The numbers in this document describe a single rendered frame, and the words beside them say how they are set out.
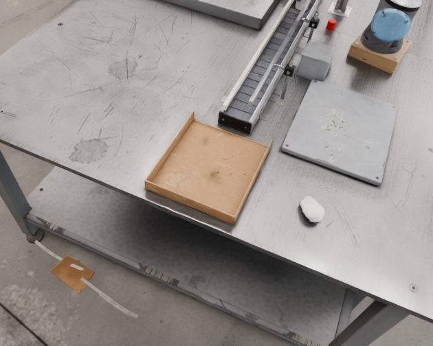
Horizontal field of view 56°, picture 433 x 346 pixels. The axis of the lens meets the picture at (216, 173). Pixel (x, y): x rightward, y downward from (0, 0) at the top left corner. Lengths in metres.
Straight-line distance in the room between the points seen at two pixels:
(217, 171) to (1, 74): 0.80
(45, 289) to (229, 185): 1.10
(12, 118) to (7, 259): 0.87
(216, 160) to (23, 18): 2.50
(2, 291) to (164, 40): 1.25
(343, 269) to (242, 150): 0.44
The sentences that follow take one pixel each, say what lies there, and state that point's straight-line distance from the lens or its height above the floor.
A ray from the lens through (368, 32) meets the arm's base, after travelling 1.68.
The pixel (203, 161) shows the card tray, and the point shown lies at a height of 0.83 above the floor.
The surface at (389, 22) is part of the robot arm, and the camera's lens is 1.46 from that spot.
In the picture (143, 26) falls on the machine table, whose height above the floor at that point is 0.83.
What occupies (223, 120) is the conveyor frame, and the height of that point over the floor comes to 0.85.
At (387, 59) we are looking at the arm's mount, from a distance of 1.65.
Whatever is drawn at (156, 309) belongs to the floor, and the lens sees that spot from 1.85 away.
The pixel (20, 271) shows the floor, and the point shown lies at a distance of 2.03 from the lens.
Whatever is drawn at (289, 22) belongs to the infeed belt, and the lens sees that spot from 1.69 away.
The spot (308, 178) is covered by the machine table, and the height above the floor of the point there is 0.83.
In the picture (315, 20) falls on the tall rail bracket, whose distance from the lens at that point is 1.56.
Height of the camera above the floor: 1.74
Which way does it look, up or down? 52 degrees down
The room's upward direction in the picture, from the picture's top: 7 degrees clockwise
